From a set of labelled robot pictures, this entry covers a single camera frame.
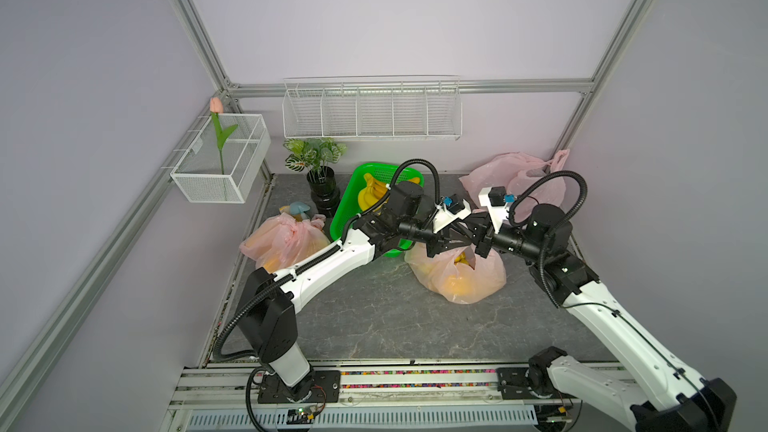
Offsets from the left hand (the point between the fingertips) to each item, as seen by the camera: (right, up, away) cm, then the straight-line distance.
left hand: (469, 241), depth 68 cm
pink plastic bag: (-49, -2, +14) cm, 51 cm away
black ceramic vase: (-41, +11, +33) cm, 54 cm away
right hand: (-4, +6, -1) cm, 7 cm away
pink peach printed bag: (-1, -9, +5) cm, 10 cm away
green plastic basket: (-33, +8, +31) cm, 46 cm away
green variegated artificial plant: (-42, +24, +21) cm, 52 cm away
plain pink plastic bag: (+28, +21, +44) cm, 56 cm away
